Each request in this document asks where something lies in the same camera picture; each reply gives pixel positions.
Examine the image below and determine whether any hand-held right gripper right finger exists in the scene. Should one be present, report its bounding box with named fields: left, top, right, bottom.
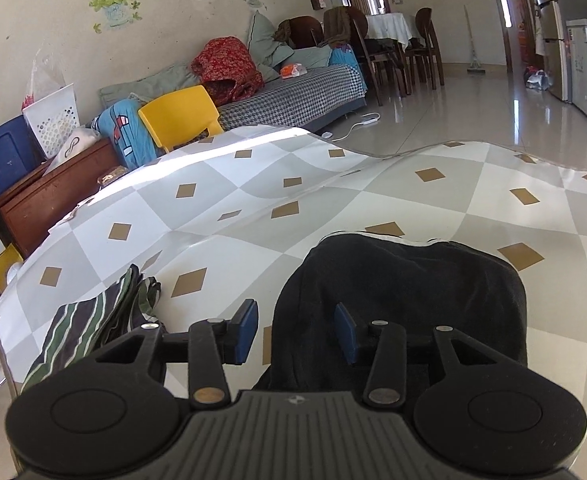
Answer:
left=334, top=302, right=517, bottom=407

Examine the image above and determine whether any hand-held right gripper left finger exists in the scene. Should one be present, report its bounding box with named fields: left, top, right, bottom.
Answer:
left=94, top=299, right=260, bottom=407

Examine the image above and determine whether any black t-shirt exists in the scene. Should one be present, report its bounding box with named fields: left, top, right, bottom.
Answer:
left=251, top=232, right=528, bottom=393

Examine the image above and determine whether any grey white checkered tablecloth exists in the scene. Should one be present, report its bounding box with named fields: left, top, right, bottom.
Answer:
left=0, top=127, right=587, bottom=480

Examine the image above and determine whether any green striped folded shirt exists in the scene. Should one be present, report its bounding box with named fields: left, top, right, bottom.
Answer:
left=21, top=263, right=167, bottom=393

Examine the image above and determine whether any white power strip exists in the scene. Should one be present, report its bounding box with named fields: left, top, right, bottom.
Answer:
left=321, top=112, right=380, bottom=142

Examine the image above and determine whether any yellow plastic chair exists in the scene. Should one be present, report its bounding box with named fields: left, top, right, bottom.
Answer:
left=138, top=85, right=225, bottom=155

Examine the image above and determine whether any brown wooden cabinet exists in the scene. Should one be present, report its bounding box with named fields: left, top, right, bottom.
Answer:
left=0, top=137, right=127, bottom=261

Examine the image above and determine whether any blue cartoon blanket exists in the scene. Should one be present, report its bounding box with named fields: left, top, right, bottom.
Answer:
left=91, top=99, right=157, bottom=171

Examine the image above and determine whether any houndstooth sofa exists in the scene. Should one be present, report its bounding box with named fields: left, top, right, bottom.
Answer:
left=216, top=64, right=369, bottom=133

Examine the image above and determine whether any yellow cardboard box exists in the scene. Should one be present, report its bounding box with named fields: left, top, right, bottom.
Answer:
left=0, top=242, right=24, bottom=295

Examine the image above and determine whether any white paper bag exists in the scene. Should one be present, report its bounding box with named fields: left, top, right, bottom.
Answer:
left=44, top=127, right=103, bottom=176

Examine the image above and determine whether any grey-green quilt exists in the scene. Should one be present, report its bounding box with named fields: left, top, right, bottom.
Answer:
left=98, top=62, right=199, bottom=111

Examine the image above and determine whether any red patterned cloth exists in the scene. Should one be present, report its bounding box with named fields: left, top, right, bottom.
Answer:
left=190, top=36, right=265, bottom=107

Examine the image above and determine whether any pale teal cushion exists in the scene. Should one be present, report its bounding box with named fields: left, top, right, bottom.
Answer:
left=266, top=46, right=334, bottom=81

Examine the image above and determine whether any white perforated basket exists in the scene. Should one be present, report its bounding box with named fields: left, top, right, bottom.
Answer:
left=22, top=84, right=82, bottom=158

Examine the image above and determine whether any dark wooden dining chair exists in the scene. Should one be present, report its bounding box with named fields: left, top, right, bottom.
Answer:
left=323, top=6, right=389, bottom=106
left=403, top=7, right=445, bottom=96

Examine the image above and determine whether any teal pillow with dark piping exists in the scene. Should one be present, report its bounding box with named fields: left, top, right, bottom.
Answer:
left=248, top=10, right=294, bottom=68

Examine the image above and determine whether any blue plastic bin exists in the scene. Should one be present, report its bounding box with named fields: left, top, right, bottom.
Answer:
left=0, top=115, right=42, bottom=203

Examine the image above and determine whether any dining table with white cloth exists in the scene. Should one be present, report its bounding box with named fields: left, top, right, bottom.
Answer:
left=366, top=12, right=427, bottom=43

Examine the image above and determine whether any shiny plastic bag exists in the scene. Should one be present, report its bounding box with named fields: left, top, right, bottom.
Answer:
left=523, top=67, right=551, bottom=92

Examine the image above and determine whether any silver refrigerator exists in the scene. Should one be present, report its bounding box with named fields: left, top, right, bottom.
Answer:
left=526, top=0, right=587, bottom=103

